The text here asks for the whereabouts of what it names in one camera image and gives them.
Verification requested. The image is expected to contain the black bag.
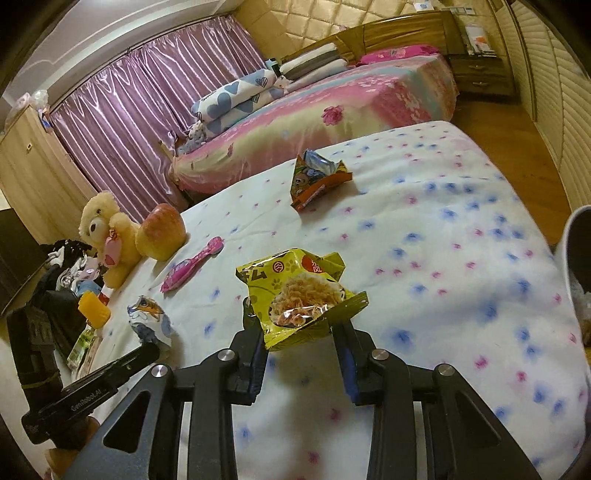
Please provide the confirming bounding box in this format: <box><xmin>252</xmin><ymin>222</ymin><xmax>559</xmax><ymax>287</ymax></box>
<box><xmin>7</xmin><ymin>295</ymin><xmax>70</xmax><ymax>409</ymax></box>

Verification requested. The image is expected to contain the wooden nightstand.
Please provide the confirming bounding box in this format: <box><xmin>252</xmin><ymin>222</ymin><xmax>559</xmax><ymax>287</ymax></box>
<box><xmin>450</xmin><ymin>53</ymin><xmax>517</xmax><ymax>97</ymax></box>

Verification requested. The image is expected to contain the crumpled blue white wrapper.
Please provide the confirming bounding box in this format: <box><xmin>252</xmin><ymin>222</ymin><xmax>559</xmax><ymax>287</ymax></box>
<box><xmin>127</xmin><ymin>295</ymin><xmax>176</xmax><ymax>347</ymax></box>

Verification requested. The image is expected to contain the white trash bin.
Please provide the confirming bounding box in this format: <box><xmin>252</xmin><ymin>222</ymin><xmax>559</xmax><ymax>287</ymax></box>
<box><xmin>551</xmin><ymin>203</ymin><xmax>591</xmax><ymax>352</ymax></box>

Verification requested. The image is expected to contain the white orange box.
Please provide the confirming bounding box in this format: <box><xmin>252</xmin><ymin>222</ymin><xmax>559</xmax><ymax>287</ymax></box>
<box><xmin>464</xmin><ymin>23</ymin><xmax>495</xmax><ymax>56</ymax></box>

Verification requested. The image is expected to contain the light wooden cabinet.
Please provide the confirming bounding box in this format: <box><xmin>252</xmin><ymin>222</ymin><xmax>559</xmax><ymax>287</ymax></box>
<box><xmin>0</xmin><ymin>104</ymin><xmax>100</xmax><ymax>296</ymax></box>

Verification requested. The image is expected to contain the grey striped folded blanket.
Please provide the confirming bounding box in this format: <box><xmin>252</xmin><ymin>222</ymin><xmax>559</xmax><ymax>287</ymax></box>
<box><xmin>278</xmin><ymin>42</ymin><xmax>352</xmax><ymax>80</ymax></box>

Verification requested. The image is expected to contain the white floral bedsheet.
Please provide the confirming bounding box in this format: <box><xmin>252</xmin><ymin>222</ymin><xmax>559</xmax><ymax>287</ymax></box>
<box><xmin>46</xmin><ymin>121</ymin><xmax>585</xmax><ymax>480</ymax></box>

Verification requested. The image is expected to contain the small floral plush toy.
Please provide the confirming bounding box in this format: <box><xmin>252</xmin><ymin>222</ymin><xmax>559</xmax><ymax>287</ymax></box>
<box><xmin>178</xmin><ymin>121</ymin><xmax>208</xmax><ymax>155</ymax></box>

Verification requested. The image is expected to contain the purple striped curtain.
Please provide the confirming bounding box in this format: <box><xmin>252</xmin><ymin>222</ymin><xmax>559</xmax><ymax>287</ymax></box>
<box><xmin>48</xmin><ymin>14</ymin><xmax>269</xmax><ymax>222</ymax></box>

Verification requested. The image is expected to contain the pink snack wrapper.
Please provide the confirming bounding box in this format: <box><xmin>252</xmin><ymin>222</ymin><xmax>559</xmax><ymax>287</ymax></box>
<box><xmin>160</xmin><ymin>236</ymin><xmax>225</xmax><ymax>294</ymax></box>

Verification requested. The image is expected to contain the yellow snack bag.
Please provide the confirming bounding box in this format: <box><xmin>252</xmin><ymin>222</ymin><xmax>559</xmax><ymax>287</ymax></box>
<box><xmin>235</xmin><ymin>248</ymin><xmax>370</xmax><ymax>352</ymax></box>

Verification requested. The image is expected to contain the bed with pink floral sheet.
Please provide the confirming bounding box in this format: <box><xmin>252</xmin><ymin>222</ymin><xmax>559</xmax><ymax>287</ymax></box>
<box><xmin>171</xmin><ymin>53</ymin><xmax>458</xmax><ymax>199</ymax></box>

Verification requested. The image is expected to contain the red yellow apple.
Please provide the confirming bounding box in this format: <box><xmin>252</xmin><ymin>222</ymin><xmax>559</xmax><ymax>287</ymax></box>
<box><xmin>137</xmin><ymin>203</ymin><xmax>187</xmax><ymax>260</ymax></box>

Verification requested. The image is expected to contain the orange snack wrapper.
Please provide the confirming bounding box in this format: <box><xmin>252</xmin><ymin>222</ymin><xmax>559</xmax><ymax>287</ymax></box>
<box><xmin>289</xmin><ymin>148</ymin><xmax>354</xmax><ymax>213</ymax></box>

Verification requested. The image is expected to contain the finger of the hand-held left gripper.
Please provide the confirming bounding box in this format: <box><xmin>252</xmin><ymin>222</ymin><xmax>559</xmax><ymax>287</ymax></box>
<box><xmin>107</xmin><ymin>342</ymin><xmax>160</xmax><ymax>387</ymax></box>

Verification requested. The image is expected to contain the green printed packet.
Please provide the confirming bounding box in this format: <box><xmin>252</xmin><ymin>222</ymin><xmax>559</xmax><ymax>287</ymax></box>
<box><xmin>67</xmin><ymin>325</ymin><xmax>100</xmax><ymax>370</ymax></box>

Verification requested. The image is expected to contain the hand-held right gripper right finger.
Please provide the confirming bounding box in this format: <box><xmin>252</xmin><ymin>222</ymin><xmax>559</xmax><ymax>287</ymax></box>
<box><xmin>330</xmin><ymin>318</ymin><xmax>543</xmax><ymax>480</ymax></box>

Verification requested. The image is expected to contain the yellow foam fruit net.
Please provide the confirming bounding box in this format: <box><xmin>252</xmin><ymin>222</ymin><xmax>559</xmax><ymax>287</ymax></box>
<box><xmin>78</xmin><ymin>292</ymin><xmax>112</xmax><ymax>328</ymax></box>

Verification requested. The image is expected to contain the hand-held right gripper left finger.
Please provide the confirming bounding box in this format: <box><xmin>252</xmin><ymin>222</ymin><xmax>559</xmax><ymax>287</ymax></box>
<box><xmin>62</xmin><ymin>295</ymin><xmax>271</xmax><ymax>480</ymax></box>

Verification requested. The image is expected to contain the pink floral pillow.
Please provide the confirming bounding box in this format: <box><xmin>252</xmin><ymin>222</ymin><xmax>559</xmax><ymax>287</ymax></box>
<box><xmin>358</xmin><ymin>44</ymin><xmax>441</xmax><ymax>65</ymax></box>

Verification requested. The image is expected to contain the wooden headboard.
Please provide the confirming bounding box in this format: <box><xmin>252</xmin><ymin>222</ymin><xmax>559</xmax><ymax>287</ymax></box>
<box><xmin>281</xmin><ymin>9</ymin><xmax>467</xmax><ymax>70</ymax></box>

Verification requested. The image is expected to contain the cream teddy bear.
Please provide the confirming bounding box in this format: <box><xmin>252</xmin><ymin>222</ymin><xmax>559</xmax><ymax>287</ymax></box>
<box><xmin>78</xmin><ymin>190</ymin><xmax>141</xmax><ymax>289</ymax></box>

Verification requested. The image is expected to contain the cream louvered wardrobe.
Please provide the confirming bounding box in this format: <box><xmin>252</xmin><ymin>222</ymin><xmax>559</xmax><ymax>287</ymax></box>
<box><xmin>499</xmin><ymin>0</ymin><xmax>591</xmax><ymax>208</ymax></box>

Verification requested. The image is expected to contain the pile of clothes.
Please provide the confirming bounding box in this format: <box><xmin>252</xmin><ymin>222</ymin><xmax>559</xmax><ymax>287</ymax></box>
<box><xmin>28</xmin><ymin>239</ymin><xmax>103</xmax><ymax>356</ymax></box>

